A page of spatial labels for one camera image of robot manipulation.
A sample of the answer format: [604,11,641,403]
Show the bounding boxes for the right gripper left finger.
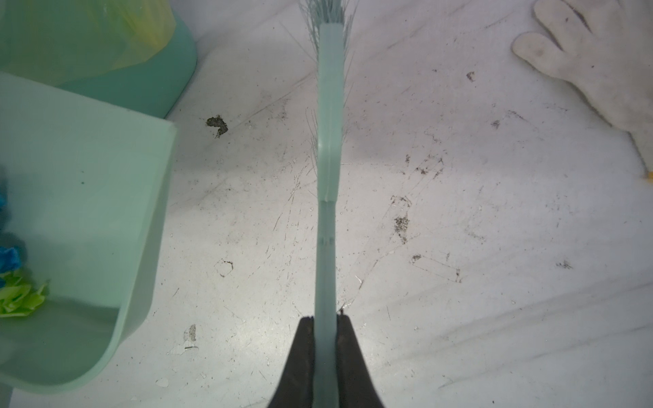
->
[268,316,316,408]

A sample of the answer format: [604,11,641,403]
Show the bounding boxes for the blue green scrap cluster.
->
[0,193,49,319]

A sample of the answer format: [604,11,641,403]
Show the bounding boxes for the green hand brush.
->
[304,1,350,407]

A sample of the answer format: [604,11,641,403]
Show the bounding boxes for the white glove yellow cuff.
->
[511,1,652,178]

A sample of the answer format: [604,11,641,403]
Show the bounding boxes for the green plastic dustpan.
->
[1,73,177,394]

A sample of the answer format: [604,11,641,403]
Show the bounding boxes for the green trash bin with bag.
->
[1,1,197,118]

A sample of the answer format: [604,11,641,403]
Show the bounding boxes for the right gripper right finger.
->
[336,314,384,408]

